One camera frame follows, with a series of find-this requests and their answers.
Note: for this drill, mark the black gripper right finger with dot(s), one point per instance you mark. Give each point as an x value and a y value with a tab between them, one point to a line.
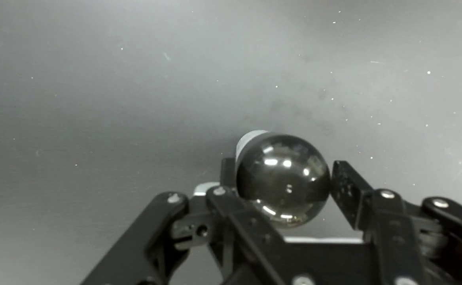
411	244

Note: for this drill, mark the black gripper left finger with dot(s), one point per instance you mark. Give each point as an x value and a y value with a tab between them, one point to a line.
243	244

